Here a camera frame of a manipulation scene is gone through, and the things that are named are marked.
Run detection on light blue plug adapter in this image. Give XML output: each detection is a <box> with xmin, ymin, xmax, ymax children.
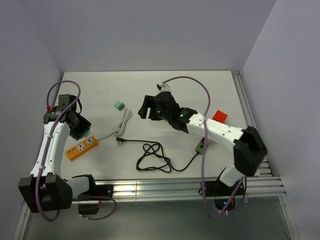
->
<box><xmin>82</xmin><ymin>129</ymin><xmax>91</xmax><ymax>138</ymax></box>

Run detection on green plug adapter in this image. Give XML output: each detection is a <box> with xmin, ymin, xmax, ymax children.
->
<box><xmin>114</xmin><ymin>100</ymin><xmax>125</xmax><ymax>111</ymax></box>

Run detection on white cable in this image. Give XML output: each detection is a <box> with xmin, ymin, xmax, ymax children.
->
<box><xmin>96</xmin><ymin>107</ymin><xmax>133</xmax><ymax>141</ymax></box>

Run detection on pink plug adapter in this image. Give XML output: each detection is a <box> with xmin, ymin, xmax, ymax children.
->
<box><xmin>203</xmin><ymin>138</ymin><xmax>211</xmax><ymax>146</ymax></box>

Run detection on red cube plug adapter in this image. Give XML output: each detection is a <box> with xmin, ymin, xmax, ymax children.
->
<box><xmin>212</xmin><ymin>110</ymin><xmax>228</xmax><ymax>124</ymax></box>

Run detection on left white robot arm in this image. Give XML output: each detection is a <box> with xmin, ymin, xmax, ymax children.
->
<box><xmin>18</xmin><ymin>94</ymin><xmax>98</xmax><ymax>213</ymax></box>

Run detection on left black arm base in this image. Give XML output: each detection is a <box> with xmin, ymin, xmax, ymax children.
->
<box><xmin>75</xmin><ymin>184</ymin><xmax>117</xmax><ymax>221</ymax></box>

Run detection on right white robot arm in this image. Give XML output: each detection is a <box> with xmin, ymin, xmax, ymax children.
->
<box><xmin>138</xmin><ymin>91</ymin><xmax>268</xmax><ymax>195</ymax></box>

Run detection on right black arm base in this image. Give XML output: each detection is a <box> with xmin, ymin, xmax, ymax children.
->
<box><xmin>204</xmin><ymin>180</ymin><xmax>247</xmax><ymax>212</ymax></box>

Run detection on green power strip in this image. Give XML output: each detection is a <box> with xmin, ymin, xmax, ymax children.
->
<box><xmin>194</xmin><ymin>138</ymin><xmax>206</xmax><ymax>155</ymax></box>

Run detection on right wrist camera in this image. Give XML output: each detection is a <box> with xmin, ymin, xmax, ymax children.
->
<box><xmin>156</xmin><ymin>82</ymin><xmax>172</xmax><ymax>93</ymax></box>

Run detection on black power cord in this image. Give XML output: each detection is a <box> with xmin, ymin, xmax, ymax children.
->
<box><xmin>114</xmin><ymin>137</ymin><xmax>200</xmax><ymax>173</ymax></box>

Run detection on aluminium mounting rail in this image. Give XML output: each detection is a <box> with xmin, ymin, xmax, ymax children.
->
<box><xmin>95</xmin><ymin>176</ymin><xmax>286</xmax><ymax>203</ymax></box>

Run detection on aluminium side frame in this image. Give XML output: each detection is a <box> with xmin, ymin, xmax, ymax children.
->
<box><xmin>231</xmin><ymin>70</ymin><xmax>301</xmax><ymax>240</ymax></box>

